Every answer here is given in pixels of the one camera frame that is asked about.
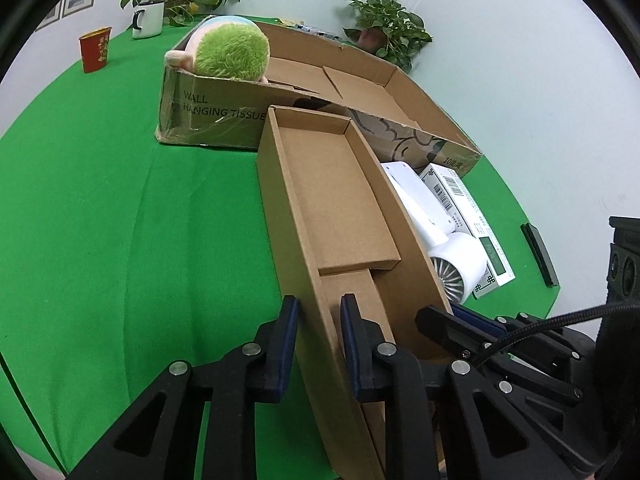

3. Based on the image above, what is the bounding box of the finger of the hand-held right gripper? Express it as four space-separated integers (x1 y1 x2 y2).
452 305 585 407
415 305 496 361

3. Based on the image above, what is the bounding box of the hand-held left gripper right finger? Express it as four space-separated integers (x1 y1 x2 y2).
340 294 551 480

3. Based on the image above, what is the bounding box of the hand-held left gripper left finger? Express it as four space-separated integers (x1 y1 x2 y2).
65 296 301 480

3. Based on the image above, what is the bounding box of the white and green medicine box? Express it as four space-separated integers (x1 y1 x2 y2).
417 162 516 301

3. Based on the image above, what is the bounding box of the narrow cardboard box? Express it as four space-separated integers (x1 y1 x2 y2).
256 105 453 480

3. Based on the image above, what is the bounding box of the large cardboard box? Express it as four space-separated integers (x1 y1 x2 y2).
154 15 485 178

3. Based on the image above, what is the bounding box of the black flat case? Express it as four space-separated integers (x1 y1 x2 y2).
520 222 560 288

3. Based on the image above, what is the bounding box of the white hair dryer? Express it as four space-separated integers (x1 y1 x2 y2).
380 161 488 306

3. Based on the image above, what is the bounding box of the green tablecloth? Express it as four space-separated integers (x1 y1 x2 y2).
0 12 561 476

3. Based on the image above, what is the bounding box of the green plush toy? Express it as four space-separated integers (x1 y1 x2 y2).
165 15 272 85

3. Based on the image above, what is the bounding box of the pack of small cartons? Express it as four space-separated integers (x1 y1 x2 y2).
277 19 346 43

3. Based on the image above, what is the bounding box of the red paper cup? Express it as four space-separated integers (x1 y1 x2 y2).
78 27 112 74

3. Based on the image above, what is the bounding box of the white enamel mug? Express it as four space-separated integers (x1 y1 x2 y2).
131 2 166 40

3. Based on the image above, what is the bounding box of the black braided cable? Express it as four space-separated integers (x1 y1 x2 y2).
479 300 640 362

